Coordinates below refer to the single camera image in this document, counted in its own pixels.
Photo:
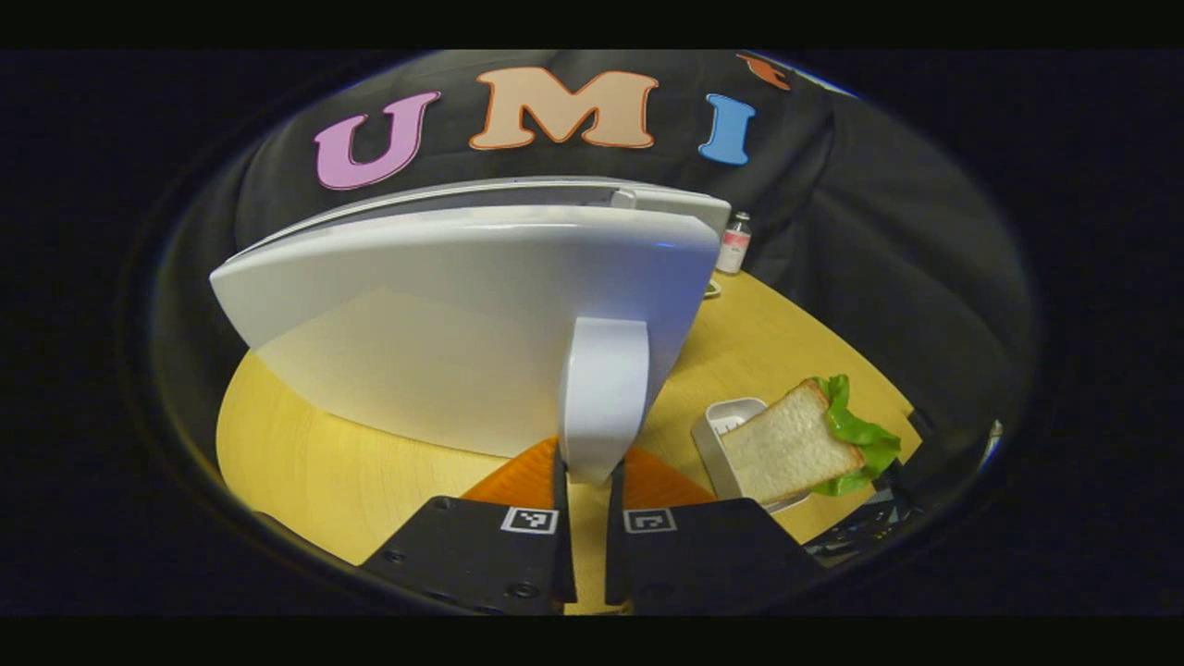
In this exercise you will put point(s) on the white microwave oven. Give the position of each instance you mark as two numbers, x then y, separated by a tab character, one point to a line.
462	324

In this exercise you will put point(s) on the lettuce sandwich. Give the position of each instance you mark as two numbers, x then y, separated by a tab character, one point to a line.
786	444

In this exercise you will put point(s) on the white rectangular tray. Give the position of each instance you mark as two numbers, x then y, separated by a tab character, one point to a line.
717	435

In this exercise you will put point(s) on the small clear bottle pink label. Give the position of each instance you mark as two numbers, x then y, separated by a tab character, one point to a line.
733	245

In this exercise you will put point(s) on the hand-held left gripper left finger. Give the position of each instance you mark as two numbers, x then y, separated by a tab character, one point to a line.
565	555

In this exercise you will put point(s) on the white divided dish with beans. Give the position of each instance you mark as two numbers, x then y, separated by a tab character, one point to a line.
711	289

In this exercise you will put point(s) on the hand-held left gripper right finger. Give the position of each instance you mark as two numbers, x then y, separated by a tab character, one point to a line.
615	555

